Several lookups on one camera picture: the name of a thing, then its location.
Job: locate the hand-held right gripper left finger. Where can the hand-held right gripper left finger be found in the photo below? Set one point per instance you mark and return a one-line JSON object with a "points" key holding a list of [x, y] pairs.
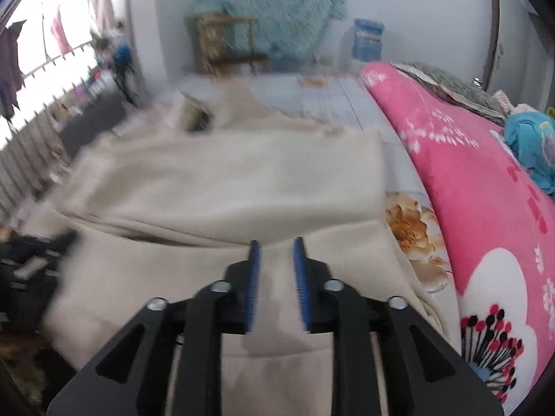
{"points": [[255, 286]]}

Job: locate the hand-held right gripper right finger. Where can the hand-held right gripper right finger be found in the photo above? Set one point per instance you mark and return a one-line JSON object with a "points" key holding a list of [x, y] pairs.
{"points": [[300, 286]]}

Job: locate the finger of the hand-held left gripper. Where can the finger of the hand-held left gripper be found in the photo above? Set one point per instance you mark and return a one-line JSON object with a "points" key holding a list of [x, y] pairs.
{"points": [[63, 242]]}

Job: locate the cream zip jacket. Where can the cream zip jacket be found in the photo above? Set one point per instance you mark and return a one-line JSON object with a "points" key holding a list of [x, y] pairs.
{"points": [[217, 182]]}

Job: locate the metal window grille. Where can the metal window grille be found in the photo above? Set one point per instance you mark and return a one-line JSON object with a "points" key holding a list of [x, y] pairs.
{"points": [[34, 130]]}

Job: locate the dark grey cabinet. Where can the dark grey cabinet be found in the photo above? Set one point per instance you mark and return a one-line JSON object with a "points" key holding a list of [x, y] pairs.
{"points": [[99, 112]]}

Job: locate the purple hanging garment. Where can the purple hanging garment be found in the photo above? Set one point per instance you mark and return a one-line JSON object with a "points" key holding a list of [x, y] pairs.
{"points": [[11, 65]]}

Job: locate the pale floral bedsheet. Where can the pale floral bedsheet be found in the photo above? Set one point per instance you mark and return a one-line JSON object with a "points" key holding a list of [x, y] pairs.
{"points": [[338, 95]]}

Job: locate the blue bag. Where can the blue bag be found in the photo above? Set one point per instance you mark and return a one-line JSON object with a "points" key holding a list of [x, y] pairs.
{"points": [[121, 54]]}

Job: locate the pink floral blanket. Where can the pink floral blanket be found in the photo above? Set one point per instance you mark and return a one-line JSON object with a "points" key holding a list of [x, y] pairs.
{"points": [[468, 182]]}

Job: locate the pink hanging cloth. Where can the pink hanging cloth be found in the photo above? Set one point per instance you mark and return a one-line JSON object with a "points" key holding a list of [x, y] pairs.
{"points": [[60, 30]]}

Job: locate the beige hanging garment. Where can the beige hanging garment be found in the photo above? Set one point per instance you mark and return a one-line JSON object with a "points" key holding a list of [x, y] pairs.
{"points": [[104, 8]]}

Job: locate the wooden chair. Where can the wooden chair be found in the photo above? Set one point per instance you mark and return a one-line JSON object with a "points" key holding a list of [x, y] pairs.
{"points": [[212, 39]]}

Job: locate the blue white package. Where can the blue white package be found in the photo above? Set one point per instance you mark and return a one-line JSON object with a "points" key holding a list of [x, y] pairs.
{"points": [[368, 41]]}

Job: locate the teal garment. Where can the teal garment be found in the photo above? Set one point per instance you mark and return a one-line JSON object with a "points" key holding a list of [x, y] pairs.
{"points": [[529, 138]]}

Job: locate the teal patterned cloth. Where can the teal patterned cloth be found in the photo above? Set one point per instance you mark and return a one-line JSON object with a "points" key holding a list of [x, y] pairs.
{"points": [[282, 4]]}

